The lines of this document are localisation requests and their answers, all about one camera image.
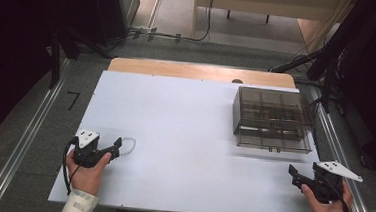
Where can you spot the metal floor rail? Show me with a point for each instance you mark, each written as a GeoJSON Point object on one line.
{"type": "Point", "coordinates": [23, 141]}
{"type": "Point", "coordinates": [346, 157]}

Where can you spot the person's left hand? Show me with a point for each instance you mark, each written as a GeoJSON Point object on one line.
{"type": "Point", "coordinates": [85, 177]}

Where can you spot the white table board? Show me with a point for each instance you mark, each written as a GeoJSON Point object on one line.
{"type": "Point", "coordinates": [180, 135]}

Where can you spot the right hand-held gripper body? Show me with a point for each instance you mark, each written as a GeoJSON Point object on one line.
{"type": "Point", "coordinates": [329, 182]}

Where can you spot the dark transparent compartment box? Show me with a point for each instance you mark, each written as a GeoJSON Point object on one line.
{"type": "Point", "coordinates": [272, 120]}

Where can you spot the black equipment cabinet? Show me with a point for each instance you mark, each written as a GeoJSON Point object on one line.
{"type": "Point", "coordinates": [112, 7]}

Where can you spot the beige wooden bench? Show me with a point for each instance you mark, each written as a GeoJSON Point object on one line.
{"type": "Point", "coordinates": [266, 4]}

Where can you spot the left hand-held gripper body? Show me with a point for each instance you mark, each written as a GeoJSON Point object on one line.
{"type": "Point", "coordinates": [86, 147]}

